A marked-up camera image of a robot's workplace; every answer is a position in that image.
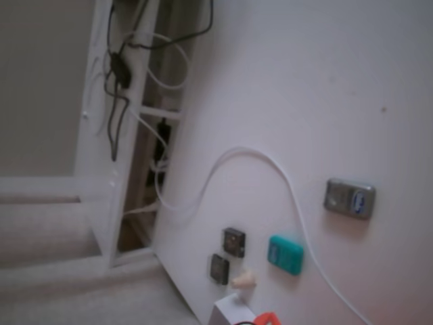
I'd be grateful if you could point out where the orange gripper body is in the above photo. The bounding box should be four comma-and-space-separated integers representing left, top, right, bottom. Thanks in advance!
253, 311, 282, 325

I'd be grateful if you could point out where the teal green floss box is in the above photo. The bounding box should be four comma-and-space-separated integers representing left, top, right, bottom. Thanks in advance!
267, 233, 304, 277

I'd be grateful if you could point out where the white cardboard bin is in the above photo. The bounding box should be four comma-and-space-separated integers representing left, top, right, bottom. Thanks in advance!
208, 293, 254, 325

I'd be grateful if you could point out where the small beige figurine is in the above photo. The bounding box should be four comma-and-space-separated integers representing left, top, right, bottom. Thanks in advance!
231, 267, 258, 290

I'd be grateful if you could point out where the small black plastic case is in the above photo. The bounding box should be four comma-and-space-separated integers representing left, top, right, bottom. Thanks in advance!
208, 253, 231, 286
221, 227, 247, 259

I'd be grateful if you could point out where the gray floss box blue label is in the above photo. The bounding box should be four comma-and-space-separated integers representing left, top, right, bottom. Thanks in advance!
323, 178, 377, 221

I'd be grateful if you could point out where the black plug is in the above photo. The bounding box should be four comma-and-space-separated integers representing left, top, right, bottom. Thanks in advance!
154, 117, 172, 163

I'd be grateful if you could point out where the long white table cable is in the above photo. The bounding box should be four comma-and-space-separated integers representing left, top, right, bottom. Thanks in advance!
154, 146, 373, 325

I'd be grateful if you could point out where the thin white cable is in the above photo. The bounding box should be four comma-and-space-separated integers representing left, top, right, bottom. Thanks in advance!
128, 108, 170, 170

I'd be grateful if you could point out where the looped white cable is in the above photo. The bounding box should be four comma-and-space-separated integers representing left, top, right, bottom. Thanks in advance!
128, 32, 190, 91

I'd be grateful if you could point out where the white metal frame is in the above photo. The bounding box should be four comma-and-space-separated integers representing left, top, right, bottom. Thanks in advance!
0, 0, 192, 270

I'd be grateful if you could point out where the black cable with inline adapter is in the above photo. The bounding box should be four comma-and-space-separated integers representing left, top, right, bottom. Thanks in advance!
104, 0, 214, 162

